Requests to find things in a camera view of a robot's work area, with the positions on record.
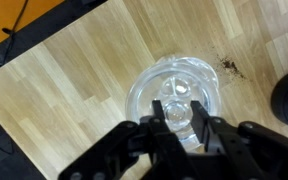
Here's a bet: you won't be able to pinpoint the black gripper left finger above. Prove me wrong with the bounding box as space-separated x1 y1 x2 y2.
57 99 202 180

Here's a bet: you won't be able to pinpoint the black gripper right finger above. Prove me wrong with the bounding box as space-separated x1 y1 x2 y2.
189 99 288 180

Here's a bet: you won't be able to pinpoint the clear glass jar lid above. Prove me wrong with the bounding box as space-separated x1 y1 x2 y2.
129 60 219 145

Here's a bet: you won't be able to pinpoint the clear glass jar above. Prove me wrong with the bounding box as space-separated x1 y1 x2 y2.
125 54 224 153

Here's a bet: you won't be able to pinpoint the spilled coffee grounds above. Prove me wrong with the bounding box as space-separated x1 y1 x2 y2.
217 54 247 80

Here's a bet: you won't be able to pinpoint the orange floor mat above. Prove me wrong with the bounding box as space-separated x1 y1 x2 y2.
0 0 66 54

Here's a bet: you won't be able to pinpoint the thin black cable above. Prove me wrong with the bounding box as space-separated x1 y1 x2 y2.
1 0 30 36

